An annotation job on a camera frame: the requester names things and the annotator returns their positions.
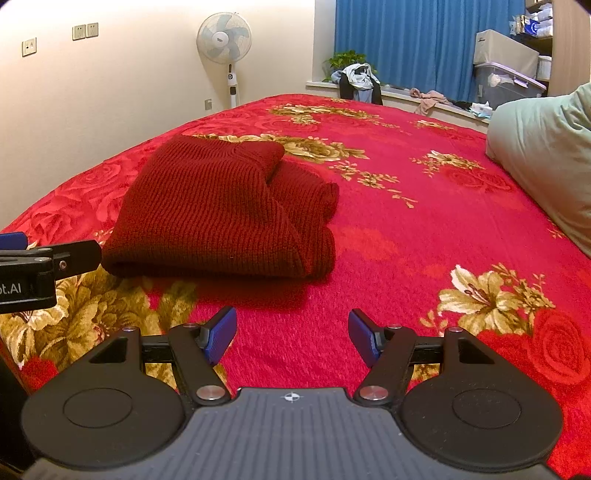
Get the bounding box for wooden shelf unit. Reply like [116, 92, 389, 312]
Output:
[524, 0, 591, 97]

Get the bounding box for blue curtain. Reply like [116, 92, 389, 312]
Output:
[335, 0, 529, 104]

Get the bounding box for dark red knit sweater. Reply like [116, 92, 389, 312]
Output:
[102, 135, 341, 280]

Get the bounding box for pile of dark and blue clothes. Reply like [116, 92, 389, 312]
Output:
[338, 63, 384, 106]

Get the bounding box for red floral blanket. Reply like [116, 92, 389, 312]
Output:
[0, 93, 591, 479]

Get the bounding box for clear grey storage box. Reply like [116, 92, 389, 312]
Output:
[475, 62, 548, 110]

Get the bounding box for white standing fan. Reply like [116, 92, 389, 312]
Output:
[197, 12, 253, 110]

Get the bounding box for pale green pillow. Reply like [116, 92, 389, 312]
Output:
[486, 83, 591, 259]

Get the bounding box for beige window sill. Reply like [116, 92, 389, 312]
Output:
[305, 80, 491, 134]

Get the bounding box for blue and white packets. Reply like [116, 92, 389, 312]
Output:
[510, 13, 555, 38]

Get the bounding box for pink cloth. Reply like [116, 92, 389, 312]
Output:
[410, 88, 451, 116]

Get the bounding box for green potted plant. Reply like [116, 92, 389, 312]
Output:
[323, 51, 370, 84]

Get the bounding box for grey fabric storage box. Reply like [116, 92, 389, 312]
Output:
[475, 29, 540, 79]

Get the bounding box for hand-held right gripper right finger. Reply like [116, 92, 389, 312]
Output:
[347, 308, 504, 408]

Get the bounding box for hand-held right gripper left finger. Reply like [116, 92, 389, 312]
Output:
[87, 305, 239, 408]

